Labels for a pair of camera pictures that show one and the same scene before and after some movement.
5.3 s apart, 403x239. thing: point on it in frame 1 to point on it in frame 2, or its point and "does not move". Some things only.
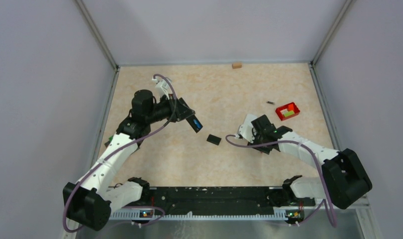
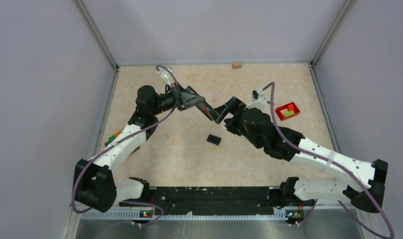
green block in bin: (289, 113) does not move
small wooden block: (236, 65) does not move
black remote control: (194, 122) to (205, 109)
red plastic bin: (280, 110) does not move
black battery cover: (214, 139) does not move
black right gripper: (266, 150) to (219, 114)
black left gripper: (183, 111) to (191, 99)
